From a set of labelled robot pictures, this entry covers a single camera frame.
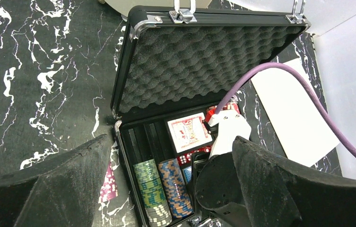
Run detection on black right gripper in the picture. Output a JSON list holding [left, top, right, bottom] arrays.
[[195, 111, 251, 227]]

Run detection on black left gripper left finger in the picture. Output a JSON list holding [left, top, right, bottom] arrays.
[[0, 134, 111, 227]]

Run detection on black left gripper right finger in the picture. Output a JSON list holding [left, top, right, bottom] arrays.
[[232, 137, 356, 227]]

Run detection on blue card deck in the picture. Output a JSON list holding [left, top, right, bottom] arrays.
[[182, 166, 192, 183]]

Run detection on blue orange chip stack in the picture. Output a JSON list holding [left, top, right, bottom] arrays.
[[158, 159, 193, 218]]

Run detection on pink chip stack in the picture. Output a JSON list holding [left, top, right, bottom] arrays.
[[99, 162, 118, 203]]

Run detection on red dice in case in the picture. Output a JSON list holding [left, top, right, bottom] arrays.
[[176, 145, 212, 166]]

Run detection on red card deck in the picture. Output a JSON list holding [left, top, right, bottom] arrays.
[[167, 113, 213, 154]]

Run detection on green chip stack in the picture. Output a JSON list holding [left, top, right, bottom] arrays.
[[133, 159, 172, 227]]

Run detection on beige rectangular board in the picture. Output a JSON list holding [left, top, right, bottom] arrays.
[[251, 68, 339, 167]]

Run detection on red white chip stack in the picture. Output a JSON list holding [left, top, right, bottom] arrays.
[[206, 101, 241, 115]]

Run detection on black poker chip case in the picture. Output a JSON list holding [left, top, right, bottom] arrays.
[[111, 6, 310, 227]]

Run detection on white cylindrical lamp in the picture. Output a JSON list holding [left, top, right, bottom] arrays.
[[97, 0, 211, 9]]

